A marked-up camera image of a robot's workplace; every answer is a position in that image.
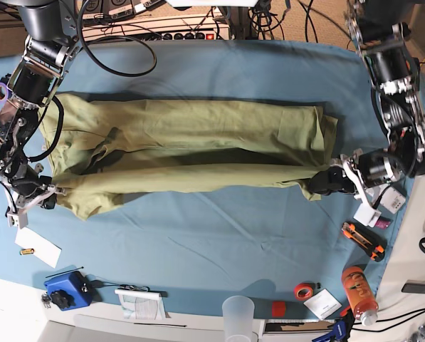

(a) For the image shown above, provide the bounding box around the blue plastic box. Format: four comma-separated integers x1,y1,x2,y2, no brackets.
44,271,93,311

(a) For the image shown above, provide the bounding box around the white paper card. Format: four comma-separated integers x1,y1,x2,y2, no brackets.
15,227,61,268

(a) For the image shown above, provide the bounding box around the orange black utility knife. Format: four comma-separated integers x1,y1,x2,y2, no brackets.
342,222,387,262

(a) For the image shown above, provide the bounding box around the red plastic cap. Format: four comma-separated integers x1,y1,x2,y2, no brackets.
271,301,286,318

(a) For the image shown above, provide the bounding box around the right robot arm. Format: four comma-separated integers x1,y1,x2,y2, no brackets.
0,1,78,229

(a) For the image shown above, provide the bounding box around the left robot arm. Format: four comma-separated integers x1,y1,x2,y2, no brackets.
308,1,425,227

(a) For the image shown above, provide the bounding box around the blue clamp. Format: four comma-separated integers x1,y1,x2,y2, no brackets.
312,306,355,342

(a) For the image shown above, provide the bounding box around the black power adapter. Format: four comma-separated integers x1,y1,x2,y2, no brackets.
401,282,425,294

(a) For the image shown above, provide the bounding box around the olive green t-shirt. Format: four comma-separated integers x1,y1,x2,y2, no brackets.
41,93,337,220

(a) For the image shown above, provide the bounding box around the orange drink bottle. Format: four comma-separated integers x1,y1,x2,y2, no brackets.
341,266,379,326

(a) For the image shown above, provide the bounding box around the translucent plastic cup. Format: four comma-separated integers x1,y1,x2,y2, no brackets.
222,296,255,342

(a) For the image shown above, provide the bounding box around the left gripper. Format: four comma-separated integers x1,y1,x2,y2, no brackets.
308,150,406,227

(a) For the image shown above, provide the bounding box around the small yellow battery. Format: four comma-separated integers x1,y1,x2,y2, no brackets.
20,249,35,255

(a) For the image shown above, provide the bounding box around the white small card box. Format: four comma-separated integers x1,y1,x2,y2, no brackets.
304,289,342,321

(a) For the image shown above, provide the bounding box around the purple tape roll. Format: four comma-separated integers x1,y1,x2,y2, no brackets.
0,82,10,104

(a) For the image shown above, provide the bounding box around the white folded booklet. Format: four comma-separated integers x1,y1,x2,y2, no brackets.
115,289,166,321

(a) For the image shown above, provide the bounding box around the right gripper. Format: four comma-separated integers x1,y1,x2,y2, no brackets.
4,162,65,228

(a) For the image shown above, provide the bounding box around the blue table cloth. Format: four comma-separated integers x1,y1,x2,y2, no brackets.
0,39,425,318

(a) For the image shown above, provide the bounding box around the black cable tie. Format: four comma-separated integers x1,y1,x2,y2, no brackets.
45,266,84,279

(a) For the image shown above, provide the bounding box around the red tape roll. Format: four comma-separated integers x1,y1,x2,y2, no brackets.
293,282,317,301

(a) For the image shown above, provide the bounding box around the black knob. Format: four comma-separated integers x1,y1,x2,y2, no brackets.
50,290,75,311

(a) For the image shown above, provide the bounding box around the pink glue tube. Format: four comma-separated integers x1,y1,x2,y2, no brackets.
374,217,392,229

